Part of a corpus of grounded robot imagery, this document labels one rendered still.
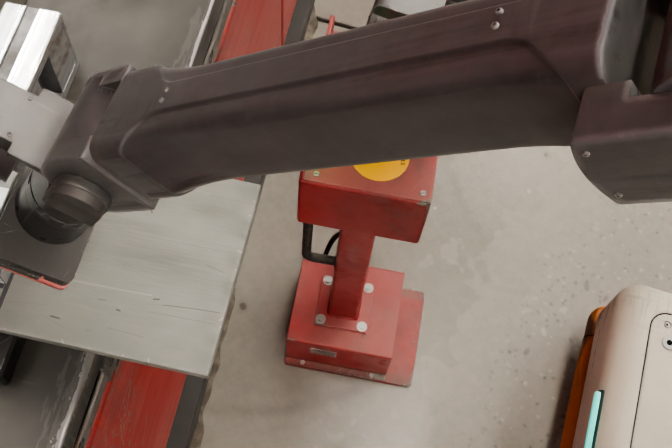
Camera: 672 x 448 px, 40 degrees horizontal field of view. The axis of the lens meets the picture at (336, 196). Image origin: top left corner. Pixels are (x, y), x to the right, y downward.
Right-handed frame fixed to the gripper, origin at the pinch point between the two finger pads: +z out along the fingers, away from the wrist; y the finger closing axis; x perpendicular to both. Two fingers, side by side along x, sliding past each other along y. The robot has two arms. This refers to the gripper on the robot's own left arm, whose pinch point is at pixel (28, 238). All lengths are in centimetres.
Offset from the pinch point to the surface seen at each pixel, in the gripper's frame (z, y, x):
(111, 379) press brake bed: 20.7, 4.5, 15.2
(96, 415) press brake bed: 20.6, 8.5, 14.9
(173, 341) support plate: -4.8, 5.3, 13.3
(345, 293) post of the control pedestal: 57, -30, 58
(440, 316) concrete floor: 71, -39, 86
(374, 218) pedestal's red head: 14.7, -23.3, 38.6
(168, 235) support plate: -3.3, -3.8, 10.4
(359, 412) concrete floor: 76, -17, 75
